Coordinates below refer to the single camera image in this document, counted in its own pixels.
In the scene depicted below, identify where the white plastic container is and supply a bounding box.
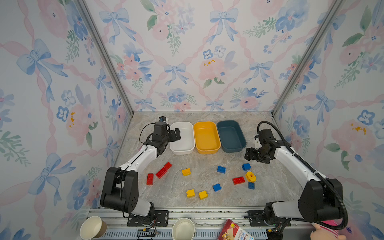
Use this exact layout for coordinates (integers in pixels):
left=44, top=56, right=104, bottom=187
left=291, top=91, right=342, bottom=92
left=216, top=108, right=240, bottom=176
left=170, top=122, right=196, bottom=155

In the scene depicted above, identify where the dark teal plastic container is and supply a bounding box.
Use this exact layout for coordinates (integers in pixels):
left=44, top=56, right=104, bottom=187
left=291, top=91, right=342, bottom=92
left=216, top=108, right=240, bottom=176
left=217, top=120, right=247, bottom=153

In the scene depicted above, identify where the yellow duck lego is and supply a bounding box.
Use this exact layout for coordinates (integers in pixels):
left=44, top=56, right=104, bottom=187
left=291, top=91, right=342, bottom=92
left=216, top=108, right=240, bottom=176
left=245, top=171, right=257, bottom=183

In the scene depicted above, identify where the long red lego brick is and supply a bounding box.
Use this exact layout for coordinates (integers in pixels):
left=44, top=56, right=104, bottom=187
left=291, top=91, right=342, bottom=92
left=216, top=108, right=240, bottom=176
left=156, top=162, right=172, bottom=179

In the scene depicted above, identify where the yellow plastic container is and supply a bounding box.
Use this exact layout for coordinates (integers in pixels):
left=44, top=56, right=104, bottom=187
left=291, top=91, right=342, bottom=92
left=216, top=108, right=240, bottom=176
left=194, top=121, right=221, bottom=155

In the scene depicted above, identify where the yellow lego brick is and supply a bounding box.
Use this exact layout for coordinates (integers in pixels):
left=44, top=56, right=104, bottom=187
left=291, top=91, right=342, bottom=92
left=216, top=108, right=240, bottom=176
left=199, top=191, right=208, bottom=200
left=186, top=189, right=196, bottom=198
left=182, top=168, right=192, bottom=177

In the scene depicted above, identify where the small red lego brick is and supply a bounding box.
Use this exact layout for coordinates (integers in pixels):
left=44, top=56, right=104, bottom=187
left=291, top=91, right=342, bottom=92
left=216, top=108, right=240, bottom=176
left=146, top=173, right=154, bottom=186

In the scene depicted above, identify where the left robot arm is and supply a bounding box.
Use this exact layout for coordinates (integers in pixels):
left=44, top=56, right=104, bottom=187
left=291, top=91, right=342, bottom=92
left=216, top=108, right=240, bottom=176
left=100, top=116, right=181, bottom=217

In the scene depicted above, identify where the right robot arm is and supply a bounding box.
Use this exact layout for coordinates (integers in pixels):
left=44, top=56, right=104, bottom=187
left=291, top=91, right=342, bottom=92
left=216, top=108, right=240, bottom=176
left=245, top=129, right=349, bottom=229

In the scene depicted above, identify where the small blue lego brick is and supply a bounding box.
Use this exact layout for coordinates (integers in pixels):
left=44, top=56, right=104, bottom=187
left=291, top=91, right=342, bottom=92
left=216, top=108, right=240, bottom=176
left=248, top=182, right=255, bottom=190

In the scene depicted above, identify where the red snack box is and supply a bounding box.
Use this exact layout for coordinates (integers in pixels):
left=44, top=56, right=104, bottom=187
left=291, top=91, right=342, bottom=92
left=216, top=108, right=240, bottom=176
left=217, top=219, right=255, bottom=240

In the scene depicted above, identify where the white paper bowl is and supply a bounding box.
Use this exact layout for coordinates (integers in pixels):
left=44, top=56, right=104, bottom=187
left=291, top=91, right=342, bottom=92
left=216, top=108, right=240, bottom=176
left=172, top=218, right=195, bottom=240

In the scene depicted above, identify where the pink plush toy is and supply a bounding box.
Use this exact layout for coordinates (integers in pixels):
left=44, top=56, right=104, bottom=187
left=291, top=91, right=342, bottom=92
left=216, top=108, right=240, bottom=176
left=310, top=223, right=347, bottom=240

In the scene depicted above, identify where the brown paper cup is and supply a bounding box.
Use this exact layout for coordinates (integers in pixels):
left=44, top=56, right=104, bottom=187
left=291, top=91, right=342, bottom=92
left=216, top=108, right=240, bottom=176
left=80, top=216, right=108, bottom=240

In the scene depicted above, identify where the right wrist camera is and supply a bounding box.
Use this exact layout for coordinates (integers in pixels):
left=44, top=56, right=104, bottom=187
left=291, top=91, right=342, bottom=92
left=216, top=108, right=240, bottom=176
left=254, top=135, right=262, bottom=150

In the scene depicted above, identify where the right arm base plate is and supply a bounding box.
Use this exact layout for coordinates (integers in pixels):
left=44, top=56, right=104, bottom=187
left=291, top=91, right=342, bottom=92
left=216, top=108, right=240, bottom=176
left=244, top=210, right=286, bottom=228

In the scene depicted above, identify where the black corrugated cable conduit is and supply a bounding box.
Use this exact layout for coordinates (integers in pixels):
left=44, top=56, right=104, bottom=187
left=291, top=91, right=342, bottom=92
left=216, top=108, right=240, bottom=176
left=257, top=120, right=349, bottom=231

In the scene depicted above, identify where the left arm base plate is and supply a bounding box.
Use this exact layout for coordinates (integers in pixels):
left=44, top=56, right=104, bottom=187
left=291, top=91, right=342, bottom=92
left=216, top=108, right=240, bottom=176
left=127, top=210, right=169, bottom=228

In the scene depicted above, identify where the aluminium rail frame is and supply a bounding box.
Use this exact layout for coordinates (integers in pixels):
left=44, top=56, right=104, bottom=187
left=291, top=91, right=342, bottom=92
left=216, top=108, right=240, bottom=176
left=88, top=206, right=313, bottom=240

